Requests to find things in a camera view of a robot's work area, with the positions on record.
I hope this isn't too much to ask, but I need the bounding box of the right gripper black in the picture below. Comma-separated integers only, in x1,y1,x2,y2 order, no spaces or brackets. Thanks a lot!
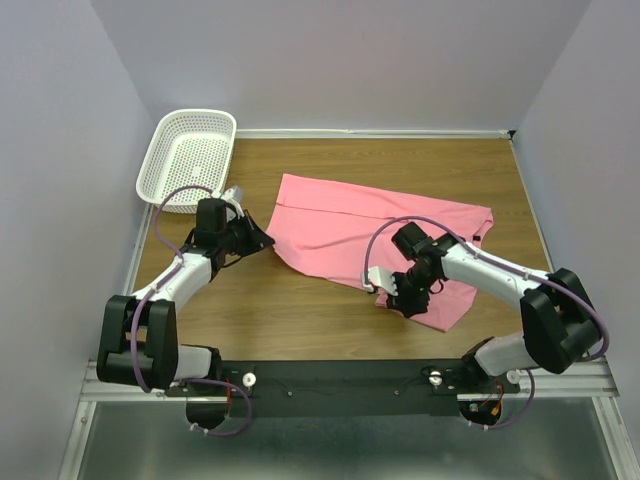
382,265,437,319

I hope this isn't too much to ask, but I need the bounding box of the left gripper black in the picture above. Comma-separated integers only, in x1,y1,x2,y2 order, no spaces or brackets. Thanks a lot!
219,209,275,257

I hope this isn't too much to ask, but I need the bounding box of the pink t shirt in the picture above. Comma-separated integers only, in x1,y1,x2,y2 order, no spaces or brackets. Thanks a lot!
264,172,496,334

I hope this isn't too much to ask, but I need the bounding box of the white plastic laundry basket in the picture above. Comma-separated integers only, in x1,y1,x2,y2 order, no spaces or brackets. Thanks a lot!
136,109,237,214

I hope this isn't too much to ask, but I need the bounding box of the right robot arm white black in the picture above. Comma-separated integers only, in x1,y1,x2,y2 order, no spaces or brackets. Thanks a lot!
387,222,605,392

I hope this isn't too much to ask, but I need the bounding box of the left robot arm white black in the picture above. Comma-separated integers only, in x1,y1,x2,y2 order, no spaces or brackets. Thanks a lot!
96,197,275,395

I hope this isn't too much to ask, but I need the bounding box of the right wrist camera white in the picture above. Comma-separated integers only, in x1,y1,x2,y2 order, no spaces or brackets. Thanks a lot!
361,266,398,296

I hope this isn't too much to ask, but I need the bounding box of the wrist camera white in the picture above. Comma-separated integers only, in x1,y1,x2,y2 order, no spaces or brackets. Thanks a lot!
211,185,244,216
361,266,398,296

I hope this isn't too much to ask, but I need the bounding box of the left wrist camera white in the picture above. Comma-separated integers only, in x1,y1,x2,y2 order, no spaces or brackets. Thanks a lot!
211,185,244,216

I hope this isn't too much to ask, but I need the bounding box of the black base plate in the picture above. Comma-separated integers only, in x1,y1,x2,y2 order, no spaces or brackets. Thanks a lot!
164,357,531,419

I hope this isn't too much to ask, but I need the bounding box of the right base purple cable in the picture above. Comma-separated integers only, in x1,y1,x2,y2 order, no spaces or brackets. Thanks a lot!
467,367,537,432

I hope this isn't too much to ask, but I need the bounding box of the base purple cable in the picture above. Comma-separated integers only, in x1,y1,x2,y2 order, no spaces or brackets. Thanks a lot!
182,377,254,438
467,367,537,432

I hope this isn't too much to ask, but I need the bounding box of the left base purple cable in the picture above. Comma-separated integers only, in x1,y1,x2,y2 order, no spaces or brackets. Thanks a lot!
182,377,254,438

